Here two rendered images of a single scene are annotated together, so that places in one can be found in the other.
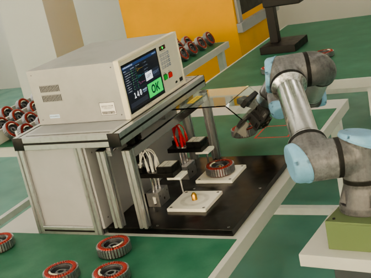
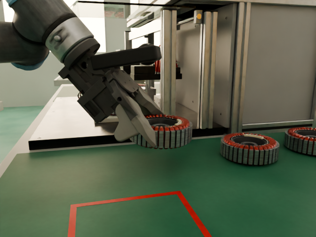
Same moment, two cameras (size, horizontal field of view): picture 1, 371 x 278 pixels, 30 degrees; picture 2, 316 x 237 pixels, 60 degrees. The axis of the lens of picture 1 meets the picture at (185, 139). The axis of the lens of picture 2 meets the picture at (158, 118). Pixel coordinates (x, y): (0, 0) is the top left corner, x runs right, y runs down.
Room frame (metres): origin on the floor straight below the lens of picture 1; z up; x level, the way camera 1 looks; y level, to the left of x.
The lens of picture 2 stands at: (3.14, -0.58, 0.95)
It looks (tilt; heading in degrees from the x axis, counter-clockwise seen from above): 13 degrees down; 136
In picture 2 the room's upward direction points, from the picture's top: straight up
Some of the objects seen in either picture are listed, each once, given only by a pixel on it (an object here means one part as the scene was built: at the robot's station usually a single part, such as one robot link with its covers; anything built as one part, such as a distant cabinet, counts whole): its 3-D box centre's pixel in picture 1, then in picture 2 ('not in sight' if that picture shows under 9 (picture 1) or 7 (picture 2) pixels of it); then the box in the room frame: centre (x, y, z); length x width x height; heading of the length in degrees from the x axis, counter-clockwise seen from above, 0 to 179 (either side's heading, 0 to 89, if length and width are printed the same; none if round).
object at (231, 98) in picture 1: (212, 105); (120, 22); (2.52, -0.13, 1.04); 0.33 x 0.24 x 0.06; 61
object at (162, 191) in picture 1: (158, 195); (147, 94); (2.33, 0.14, 0.80); 0.07 x 0.05 x 0.06; 151
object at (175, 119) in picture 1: (170, 123); (141, 31); (2.41, 0.04, 1.03); 0.62 x 0.01 x 0.03; 151
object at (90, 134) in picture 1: (115, 110); (203, 13); (2.52, 0.23, 1.09); 0.68 x 0.44 x 0.05; 151
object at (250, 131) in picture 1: (244, 130); (160, 130); (2.80, -0.25, 0.82); 0.11 x 0.11 x 0.04
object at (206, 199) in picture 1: (195, 201); not in sight; (2.26, 0.01, 0.78); 0.15 x 0.15 x 0.01; 61
